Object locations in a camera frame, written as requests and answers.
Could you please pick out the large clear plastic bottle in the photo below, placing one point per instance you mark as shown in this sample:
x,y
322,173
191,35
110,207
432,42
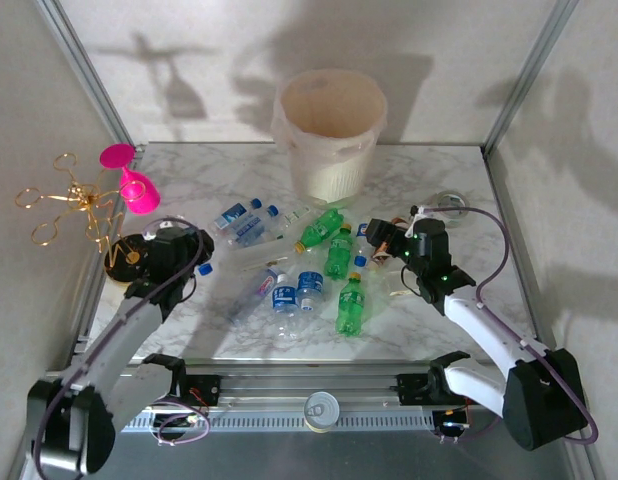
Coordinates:
x,y
261,254

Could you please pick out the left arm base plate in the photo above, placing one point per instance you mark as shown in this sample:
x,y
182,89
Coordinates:
x,y
209,387

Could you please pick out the green plastic bottle yellow cap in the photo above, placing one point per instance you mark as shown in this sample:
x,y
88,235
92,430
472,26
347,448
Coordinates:
x,y
319,227
350,305
339,255

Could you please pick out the clear crushed plastic bottle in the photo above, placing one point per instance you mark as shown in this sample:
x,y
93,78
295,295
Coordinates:
x,y
384,282

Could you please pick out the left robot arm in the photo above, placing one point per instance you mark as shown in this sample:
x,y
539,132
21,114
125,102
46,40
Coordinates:
x,y
129,325

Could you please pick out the small clear bottle green label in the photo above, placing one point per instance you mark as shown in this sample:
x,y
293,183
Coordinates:
x,y
295,216

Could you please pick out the water bottle light blue label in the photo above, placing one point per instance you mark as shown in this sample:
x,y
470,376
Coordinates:
x,y
251,227

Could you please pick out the clear bottle blue dotted label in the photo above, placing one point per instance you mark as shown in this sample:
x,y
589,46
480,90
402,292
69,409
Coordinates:
x,y
284,296

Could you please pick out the aluminium frame side rail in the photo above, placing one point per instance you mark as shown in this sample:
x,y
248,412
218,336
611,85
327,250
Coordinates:
x,y
84,325
521,260

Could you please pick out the clear bottle blue cap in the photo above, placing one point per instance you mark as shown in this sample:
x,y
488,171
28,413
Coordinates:
x,y
361,230
205,269

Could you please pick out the water bottle dark blue label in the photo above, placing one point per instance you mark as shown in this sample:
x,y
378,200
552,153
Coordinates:
x,y
233,216

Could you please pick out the crushed bottle blue label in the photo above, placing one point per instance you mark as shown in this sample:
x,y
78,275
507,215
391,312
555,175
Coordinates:
x,y
310,289

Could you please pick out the small circuit board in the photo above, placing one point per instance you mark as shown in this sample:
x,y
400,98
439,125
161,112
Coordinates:
x,y
454,424

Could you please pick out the tin can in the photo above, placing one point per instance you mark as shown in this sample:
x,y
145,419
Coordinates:
x,y
320,410

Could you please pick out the aluminium frame post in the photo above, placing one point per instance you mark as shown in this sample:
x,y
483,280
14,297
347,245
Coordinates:
x,y
84,65
529,75

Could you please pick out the pink plastic wine glass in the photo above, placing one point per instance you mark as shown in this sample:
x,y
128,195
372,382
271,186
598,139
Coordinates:
x,y
139,197

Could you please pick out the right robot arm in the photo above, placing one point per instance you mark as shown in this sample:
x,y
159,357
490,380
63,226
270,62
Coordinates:
x,y
484,325

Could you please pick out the white plastic bin with liner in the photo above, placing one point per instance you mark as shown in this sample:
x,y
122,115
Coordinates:
x,y
334,170

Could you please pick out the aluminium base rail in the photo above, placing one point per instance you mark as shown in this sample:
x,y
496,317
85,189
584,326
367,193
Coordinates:
x,y
289,385

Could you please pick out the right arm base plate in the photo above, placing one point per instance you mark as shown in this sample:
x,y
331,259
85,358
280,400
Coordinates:
x,y
411,387

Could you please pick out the clear bottle red blue label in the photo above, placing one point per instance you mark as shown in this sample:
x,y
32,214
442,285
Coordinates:
x,y
259,290

